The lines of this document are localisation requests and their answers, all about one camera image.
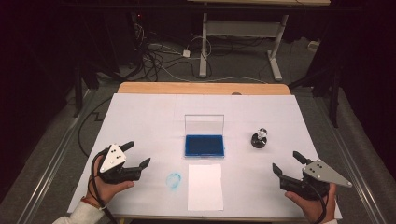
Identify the black round stamp cap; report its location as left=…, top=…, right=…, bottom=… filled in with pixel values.
left=250, top=137, right=268, bottom=149

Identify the black floor cable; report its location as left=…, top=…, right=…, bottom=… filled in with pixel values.
left=78, top=96, right=113, bottom=158

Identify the white floor cable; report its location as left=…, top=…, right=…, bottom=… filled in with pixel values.
left=155, top=63, right=269, bottom=85

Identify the metal floor rail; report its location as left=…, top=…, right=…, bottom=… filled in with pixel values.
left=314, top=96, right=389, bottom=224
left=13, top=90, right=96, bottom=224

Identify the blue ink pad clear lid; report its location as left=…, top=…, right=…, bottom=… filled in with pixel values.
left=184, top=114, right=226, bottom=159

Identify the wooden table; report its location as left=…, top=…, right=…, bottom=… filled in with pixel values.
left=106, top=81, right=335, bottom=224

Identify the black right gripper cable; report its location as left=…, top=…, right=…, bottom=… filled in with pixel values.
left=311, top=183, right=329, bottom=224

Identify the desk with white legs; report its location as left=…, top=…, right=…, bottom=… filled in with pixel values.
left=188, top=0, right=332, bottom=82

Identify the white paper sheet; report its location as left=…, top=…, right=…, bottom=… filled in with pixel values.
left=187, top=163, right=224, bottom=212

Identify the black equipment rack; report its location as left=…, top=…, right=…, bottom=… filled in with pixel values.
left=102, top=10, right=145, bottom=68

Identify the person's right hand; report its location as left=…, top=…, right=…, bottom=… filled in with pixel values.
left=284, top=182, right=339, bottom=224

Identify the person's left hand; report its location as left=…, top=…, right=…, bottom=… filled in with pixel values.
left=85, top=155, right=135, bottom=206

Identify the black stand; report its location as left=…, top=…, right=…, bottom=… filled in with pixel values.
left=288, top=62, right=343, bottom=129
left=72, top=62, right=101, bottom=119

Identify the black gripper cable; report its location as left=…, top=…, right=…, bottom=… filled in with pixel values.
left=88, top=148, right=119, bottom=224
left=311, top=183, right=329, bottom=224

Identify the tangle of black floor cables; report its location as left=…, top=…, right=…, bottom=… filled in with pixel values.
left=134, top=22, right=213, bottom=82

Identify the large white table cover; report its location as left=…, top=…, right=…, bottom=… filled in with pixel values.
left=66, top=92, right=344, bottom=220

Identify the black stamp with clear handle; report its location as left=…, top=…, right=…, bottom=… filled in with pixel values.
left=252, top=126, right=267, bottom=144

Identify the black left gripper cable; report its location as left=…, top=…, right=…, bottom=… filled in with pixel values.
left=88, top=148, right=119, bottom=224

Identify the orange bracelet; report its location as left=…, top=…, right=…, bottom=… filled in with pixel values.
left=81, top=196, right=105, bottom=211

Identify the blue ink smudge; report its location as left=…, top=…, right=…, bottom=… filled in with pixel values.
left=165, top=172, right=183, bottom=191

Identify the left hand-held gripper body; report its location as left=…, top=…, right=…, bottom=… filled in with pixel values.
left=98, top=143, right=143, bottom=185

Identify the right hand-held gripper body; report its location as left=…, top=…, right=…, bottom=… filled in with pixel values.
left=279, top=159, right=353, bottom=201

